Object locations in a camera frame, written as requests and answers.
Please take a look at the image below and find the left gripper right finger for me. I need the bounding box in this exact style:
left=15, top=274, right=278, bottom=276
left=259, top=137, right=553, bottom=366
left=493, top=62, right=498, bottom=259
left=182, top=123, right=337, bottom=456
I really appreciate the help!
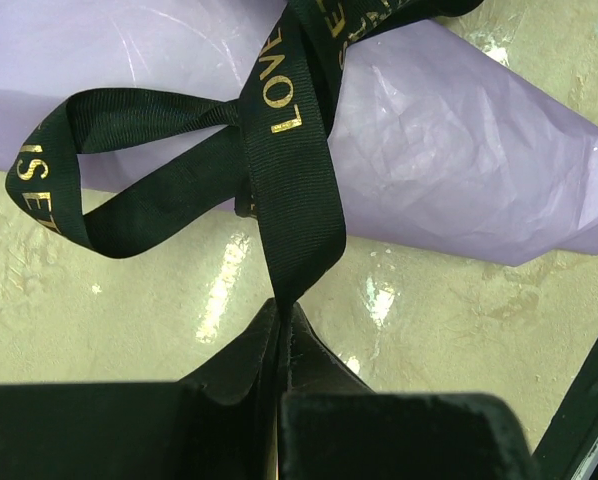
left=277, top=306, right=534, bottom=479

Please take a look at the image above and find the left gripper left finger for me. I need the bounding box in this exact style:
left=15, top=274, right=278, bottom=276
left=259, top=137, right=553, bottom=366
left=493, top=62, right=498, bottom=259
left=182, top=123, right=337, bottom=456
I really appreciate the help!
left=0, top=301, right=280, bottom=479

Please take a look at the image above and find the purple wrapping paper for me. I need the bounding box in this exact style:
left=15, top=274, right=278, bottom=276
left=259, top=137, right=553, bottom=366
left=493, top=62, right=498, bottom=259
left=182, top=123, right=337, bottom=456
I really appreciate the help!
left=0, top=1, right=598, bottom=266

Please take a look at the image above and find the black gold-lettered ribbon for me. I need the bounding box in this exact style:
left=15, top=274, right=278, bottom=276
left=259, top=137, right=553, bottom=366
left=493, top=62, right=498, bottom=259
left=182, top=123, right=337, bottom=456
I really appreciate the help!
left=5, top=1, right=475, bottom=312

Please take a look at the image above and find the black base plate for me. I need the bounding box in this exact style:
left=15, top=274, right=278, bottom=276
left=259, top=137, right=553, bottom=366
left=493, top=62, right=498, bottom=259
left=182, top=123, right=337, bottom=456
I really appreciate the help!
left=533, top=337, right=598, bottom=480

